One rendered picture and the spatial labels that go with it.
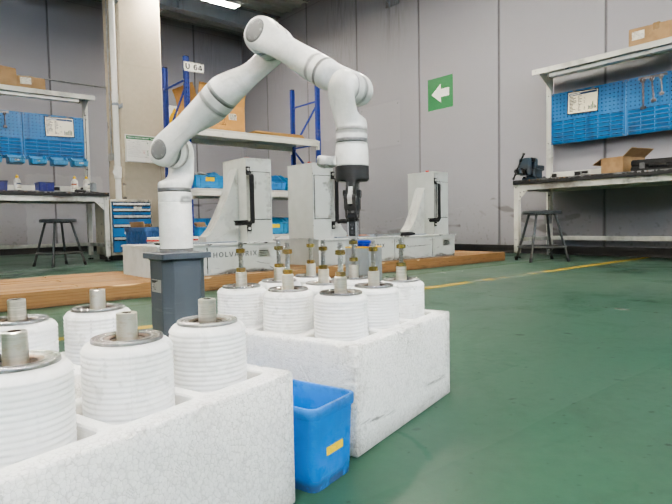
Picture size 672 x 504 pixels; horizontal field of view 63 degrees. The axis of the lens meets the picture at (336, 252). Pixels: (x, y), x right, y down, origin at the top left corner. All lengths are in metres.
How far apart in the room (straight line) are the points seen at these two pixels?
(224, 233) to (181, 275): 1.99
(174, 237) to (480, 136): 5.61
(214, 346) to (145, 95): 7.17
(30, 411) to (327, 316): 0.52
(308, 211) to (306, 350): 2.96
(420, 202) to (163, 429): 4.26
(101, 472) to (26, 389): 0.10
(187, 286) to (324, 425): 0.86
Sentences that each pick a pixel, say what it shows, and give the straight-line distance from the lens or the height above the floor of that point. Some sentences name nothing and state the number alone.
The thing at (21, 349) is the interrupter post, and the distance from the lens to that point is 0.58.
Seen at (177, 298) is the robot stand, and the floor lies 0.18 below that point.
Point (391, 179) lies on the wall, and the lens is 7.76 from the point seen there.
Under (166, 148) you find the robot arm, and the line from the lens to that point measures 1.58.
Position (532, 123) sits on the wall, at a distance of 6.53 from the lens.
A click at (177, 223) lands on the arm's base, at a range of 1.58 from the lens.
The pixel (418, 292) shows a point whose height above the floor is 0.23.
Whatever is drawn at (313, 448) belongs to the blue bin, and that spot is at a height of 0.07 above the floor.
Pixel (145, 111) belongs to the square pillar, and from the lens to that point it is 7.73.
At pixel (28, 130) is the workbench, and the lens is 7.12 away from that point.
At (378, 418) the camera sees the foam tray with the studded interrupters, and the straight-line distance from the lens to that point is 0.97.
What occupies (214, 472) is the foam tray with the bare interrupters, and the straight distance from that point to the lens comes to 0.67.
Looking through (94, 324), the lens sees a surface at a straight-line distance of 0.86.
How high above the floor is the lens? 0.37
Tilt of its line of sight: 3 degrees down
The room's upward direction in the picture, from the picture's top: 1 degrees counter-clockwise
